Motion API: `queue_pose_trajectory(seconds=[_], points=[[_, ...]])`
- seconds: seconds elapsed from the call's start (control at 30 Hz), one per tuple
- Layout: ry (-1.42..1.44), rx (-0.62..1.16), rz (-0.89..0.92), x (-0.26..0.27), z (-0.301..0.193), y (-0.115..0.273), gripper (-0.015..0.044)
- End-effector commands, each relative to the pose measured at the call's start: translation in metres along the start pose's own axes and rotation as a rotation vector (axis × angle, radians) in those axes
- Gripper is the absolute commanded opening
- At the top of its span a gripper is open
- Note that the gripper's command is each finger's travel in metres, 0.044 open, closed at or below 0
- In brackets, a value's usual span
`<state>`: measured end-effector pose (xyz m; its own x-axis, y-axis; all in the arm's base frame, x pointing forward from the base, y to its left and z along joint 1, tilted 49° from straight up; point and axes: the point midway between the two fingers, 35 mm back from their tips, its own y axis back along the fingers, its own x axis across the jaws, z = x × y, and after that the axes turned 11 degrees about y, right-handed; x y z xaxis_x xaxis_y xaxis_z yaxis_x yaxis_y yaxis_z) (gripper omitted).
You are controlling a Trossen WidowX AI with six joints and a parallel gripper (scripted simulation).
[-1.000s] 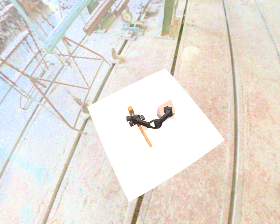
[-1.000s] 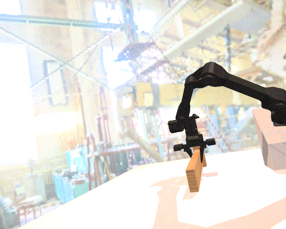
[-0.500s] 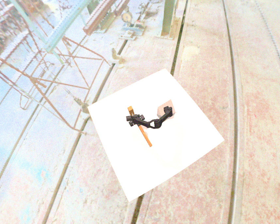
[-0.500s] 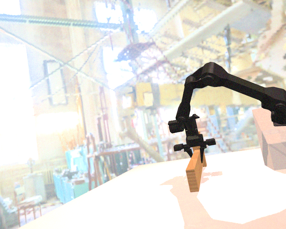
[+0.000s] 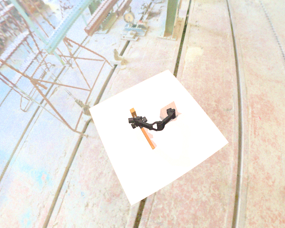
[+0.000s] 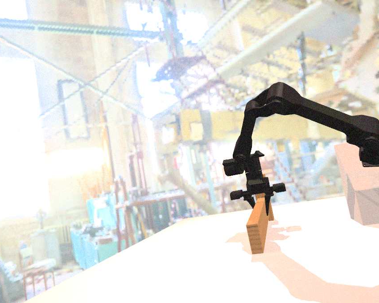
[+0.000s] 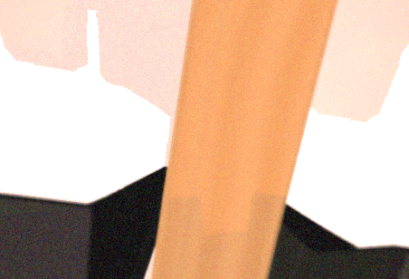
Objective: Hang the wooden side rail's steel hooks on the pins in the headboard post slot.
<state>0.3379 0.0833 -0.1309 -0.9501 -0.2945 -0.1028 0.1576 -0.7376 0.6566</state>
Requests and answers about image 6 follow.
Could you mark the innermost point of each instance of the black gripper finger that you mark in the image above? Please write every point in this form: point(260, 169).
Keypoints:
point(267, 200)
point(251, 201)

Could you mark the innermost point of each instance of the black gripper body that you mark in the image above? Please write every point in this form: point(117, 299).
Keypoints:
point(279, 187)

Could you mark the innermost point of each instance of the wooden post with slot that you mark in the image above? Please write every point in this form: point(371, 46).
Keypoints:
point(270, 212)

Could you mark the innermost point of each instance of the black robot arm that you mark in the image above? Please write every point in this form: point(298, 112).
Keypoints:
point(280, 98)

